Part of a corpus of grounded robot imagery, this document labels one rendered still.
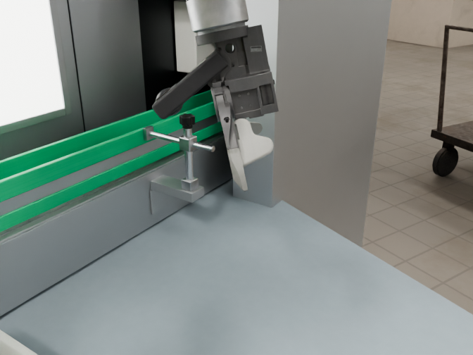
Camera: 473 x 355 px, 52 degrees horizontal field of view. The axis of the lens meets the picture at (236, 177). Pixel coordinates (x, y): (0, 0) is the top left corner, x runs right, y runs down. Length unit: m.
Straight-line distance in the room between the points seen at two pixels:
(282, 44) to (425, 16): 7.74
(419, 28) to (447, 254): 6.57
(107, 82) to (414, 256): 1.74
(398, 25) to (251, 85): 8.45
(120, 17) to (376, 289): 0.80
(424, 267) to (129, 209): 1.67
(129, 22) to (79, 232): 0.53
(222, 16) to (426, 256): 2.02
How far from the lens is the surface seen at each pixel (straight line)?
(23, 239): 0.86
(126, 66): 1.22
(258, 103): 0.65
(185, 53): 1.32
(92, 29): 1.15
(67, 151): 0.99
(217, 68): 0.64
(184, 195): 0.97
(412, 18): 8.89
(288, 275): 0.91
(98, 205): 0.94
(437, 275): 2.38
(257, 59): 0.65
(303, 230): 1.06
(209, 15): 0.63
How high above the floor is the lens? 1.28
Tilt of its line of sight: 24 degrees down
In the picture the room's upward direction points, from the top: straight up
